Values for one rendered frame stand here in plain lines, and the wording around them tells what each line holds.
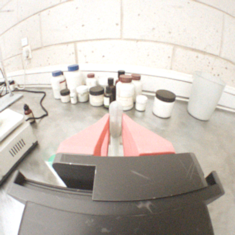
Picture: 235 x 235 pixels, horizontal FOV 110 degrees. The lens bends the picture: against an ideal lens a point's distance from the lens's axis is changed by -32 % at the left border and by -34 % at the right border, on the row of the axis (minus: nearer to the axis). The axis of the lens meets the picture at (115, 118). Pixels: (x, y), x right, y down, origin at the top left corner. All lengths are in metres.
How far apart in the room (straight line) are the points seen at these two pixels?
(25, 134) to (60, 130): 0.11
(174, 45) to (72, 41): 0.46
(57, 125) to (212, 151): 0.45
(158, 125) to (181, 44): 0.35
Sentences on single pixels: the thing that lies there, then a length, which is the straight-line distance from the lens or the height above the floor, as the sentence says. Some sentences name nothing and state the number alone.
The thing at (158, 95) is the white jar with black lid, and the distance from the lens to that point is 0.38.
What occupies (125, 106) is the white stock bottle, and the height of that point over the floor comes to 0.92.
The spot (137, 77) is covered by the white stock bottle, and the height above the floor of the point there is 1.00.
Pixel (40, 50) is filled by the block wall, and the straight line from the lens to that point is 0.78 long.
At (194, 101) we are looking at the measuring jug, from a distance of 0.45.
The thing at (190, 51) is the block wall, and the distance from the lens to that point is 0.57.
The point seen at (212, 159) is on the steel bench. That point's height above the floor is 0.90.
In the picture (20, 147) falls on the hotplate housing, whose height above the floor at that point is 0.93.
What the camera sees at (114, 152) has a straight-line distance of 0.16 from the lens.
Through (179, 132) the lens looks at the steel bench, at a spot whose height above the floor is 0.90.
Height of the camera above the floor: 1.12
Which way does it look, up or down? 36 degrees down
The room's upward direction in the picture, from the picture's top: straight up
